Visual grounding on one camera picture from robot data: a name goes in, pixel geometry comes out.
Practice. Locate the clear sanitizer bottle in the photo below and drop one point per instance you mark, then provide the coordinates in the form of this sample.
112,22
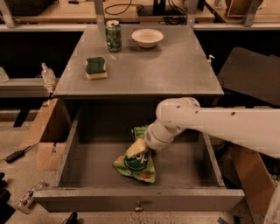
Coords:
47,75

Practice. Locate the cardboard box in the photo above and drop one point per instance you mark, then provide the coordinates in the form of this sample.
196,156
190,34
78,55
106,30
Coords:
49,132
255,181

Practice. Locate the green rice chip bag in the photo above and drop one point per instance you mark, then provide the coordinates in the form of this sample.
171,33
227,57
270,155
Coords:
139,167

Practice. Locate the cardboard box left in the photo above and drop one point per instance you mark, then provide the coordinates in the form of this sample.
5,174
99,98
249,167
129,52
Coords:
49,132

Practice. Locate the metal drawer knob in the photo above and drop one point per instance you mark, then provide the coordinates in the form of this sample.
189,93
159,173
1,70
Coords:
139,207

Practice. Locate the white bowl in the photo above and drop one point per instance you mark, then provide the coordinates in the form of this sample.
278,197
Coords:
147,38

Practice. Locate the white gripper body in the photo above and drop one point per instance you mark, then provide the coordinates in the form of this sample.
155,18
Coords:
152,139

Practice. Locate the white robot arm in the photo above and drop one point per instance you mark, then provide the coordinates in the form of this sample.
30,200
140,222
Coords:
257,129

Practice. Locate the black power adapter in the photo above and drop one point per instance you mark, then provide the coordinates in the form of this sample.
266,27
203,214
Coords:
14,156

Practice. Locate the cardboard box right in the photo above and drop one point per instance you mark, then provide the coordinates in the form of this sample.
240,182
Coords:
255,181

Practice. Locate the open grey drawer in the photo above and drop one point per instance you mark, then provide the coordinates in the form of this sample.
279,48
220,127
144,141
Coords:
188,177

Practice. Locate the green yellow sponge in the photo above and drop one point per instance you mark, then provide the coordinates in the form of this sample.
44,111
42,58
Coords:
96,68

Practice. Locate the plastic bottle on floor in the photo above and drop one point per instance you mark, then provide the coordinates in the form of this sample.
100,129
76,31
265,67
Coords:
26,201

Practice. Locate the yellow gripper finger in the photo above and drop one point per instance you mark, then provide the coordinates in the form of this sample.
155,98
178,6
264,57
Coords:
138,147

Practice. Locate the dark chair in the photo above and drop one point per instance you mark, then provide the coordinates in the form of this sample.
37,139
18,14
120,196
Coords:
253,74

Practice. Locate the green soda can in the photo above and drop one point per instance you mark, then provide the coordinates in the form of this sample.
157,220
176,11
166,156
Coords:
113,36

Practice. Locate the grey cabinet counter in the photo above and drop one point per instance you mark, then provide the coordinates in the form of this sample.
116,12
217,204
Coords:
175,67

